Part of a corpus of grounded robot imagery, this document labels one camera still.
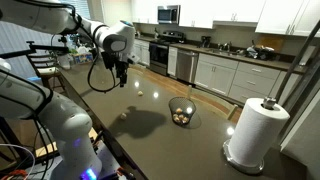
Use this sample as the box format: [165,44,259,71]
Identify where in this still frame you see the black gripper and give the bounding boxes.
[100,51,130,89]

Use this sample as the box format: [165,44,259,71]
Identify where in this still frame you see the stainless steel stove range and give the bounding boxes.
[149,30,186,77]

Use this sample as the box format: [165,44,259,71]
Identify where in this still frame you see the colourful cardboard box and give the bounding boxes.
[72,52,94,65]

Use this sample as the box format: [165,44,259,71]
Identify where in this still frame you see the narrow white base cabinet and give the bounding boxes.
[167,46,179,78]

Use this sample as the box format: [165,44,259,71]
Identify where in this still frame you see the white plastic jug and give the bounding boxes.
[57,54,72,71]

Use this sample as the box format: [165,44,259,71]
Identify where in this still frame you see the stainless steel dishwasher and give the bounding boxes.
[175,49,199,84]

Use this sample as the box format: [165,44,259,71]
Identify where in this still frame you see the white upper cabinet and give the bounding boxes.
[178,0,215,30]
[131,0,159,25]
[213,0,267,24]
[255,0,320,38]

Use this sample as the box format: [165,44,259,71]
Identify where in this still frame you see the dark kitchen countertop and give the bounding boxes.
[134,33,309,75]

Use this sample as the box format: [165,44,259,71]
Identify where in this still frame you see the brown wooden chair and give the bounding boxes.
[26,53,67,93]

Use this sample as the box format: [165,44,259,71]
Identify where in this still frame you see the stainless steel microwave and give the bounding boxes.
[157,4,181,25]

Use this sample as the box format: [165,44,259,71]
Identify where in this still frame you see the black coffee maker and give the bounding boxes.
[200,35,212,49]

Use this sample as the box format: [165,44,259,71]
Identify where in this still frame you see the chrome sink faucet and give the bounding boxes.
[218,41,234,53]

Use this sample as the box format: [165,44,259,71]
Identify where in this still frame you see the pale wooden chair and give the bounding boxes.
[185,84,240,121]

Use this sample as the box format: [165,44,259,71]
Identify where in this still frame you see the white drawer cabinet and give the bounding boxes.
[228,61,282,105]

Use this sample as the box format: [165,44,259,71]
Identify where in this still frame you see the pile of dishes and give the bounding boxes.
[245,44,277,62]

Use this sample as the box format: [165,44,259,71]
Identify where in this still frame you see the white paper towel roll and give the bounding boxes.
[227,97,291,168]

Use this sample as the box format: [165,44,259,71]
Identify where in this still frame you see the metal paper towel holder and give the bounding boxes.
[222,95,278,176]

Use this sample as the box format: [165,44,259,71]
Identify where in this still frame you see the wooden cutting board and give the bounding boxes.
[256,34,285,53]

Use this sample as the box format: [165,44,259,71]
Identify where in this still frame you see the dark metal tripod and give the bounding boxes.
[274,19,320,111]

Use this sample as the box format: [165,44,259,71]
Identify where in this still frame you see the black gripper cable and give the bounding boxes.
[86,49,121,94]

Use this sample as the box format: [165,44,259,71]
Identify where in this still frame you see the black wire mesh basket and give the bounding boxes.
[168,96,198,127]

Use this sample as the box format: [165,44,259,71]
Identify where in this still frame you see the black camera stand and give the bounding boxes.
[0,40,70,60]

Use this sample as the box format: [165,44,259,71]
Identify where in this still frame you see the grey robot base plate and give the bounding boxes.
[31,141,141,180]

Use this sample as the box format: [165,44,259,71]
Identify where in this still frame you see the orange cables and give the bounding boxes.
[0,169,29,180]

